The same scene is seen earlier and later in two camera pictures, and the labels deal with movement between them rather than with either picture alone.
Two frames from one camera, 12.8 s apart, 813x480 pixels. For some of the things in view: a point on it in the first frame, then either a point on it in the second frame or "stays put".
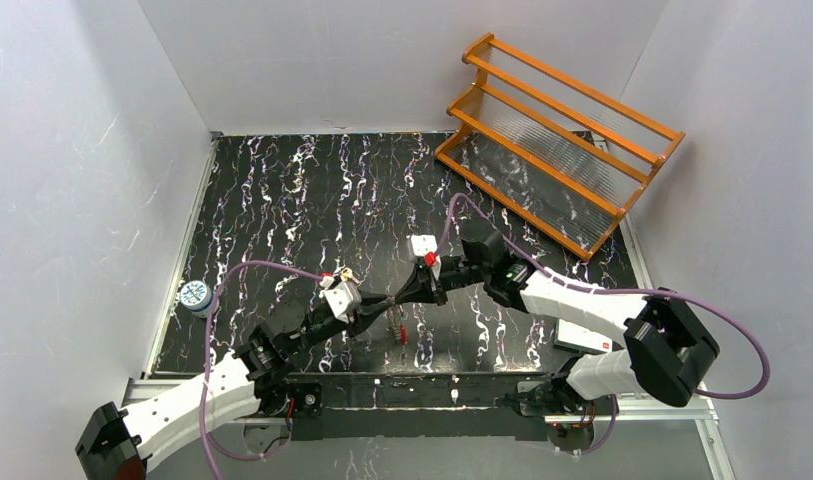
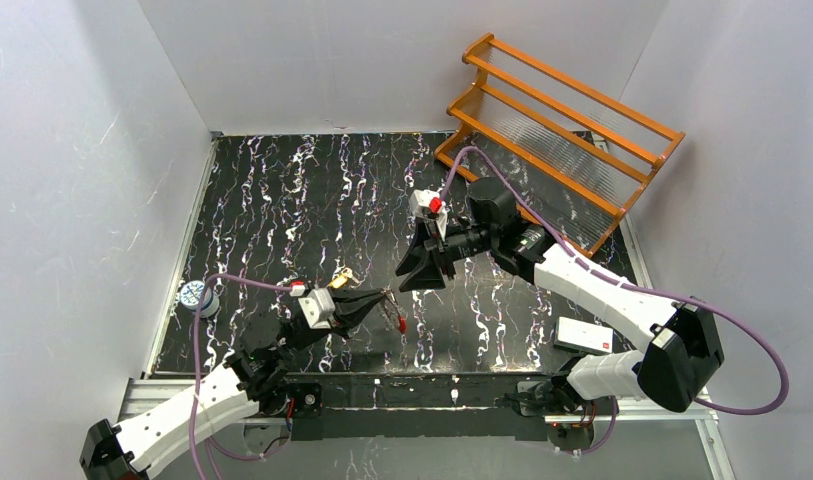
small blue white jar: [197, 296] stays put
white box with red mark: [578, 338] stays put
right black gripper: [434, 281] -> [442, 253]
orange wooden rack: [554, 150] stays put
